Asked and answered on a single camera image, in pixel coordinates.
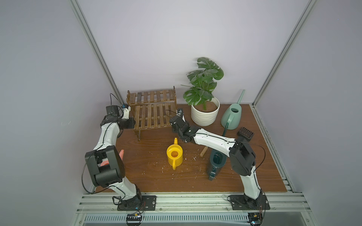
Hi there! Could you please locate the black toy scoop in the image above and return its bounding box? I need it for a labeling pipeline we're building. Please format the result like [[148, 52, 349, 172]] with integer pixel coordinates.
[[237, 127, 254, 141]]

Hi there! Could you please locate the light green watering can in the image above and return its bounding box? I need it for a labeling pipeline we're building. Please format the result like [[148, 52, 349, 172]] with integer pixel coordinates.
[[221, 89, 245, 130]]

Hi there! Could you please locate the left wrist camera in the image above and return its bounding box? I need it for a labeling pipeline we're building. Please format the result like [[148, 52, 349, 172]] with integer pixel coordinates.
[[121, 104, 131, 120]]

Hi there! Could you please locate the white ribbed plant pot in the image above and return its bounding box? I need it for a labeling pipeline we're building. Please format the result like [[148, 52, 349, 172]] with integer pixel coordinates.
[[191, 98, 220, 127]]

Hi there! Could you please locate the dark green watering can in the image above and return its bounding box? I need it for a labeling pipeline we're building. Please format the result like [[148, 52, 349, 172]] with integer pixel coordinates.
[[207, 124, 230, 181]]

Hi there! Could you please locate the aluminium front rail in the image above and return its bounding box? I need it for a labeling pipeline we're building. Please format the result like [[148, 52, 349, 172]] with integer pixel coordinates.
[[71, 192, 318, 226]]

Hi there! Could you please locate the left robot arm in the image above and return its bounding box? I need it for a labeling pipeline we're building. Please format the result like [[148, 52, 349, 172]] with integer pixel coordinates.
[[85, 105, 142, 208]]

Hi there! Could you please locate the wooden two-tier shelf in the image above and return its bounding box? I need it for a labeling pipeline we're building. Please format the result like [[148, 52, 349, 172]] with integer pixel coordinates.
[[126, 88, 177, 140]]

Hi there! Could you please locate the pink watering can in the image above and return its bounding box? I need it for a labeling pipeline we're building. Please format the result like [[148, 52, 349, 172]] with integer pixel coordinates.
[[100, 149, 124, 166]]

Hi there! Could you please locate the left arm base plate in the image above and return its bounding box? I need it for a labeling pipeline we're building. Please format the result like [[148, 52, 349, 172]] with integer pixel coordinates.
[[117, 195, 157, 212]]

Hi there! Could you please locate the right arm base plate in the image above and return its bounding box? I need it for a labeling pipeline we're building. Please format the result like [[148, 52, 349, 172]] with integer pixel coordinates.
[[227, 194, 271, 211]]

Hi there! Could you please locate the green monstera plant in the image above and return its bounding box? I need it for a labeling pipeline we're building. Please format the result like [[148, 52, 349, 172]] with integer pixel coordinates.
[[183, 57, 224, 113]]

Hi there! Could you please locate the yellow watering can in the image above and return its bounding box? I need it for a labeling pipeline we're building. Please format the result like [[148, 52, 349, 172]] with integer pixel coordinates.
[[166, 138, 183, 170]]

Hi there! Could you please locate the green toy rake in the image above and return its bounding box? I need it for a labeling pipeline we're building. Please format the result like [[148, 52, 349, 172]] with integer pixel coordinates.
[[199, 146, 208, 157]]

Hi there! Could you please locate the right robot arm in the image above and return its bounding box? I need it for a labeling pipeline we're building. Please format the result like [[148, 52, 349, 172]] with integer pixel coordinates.
[[169, 108, 265, 210]]

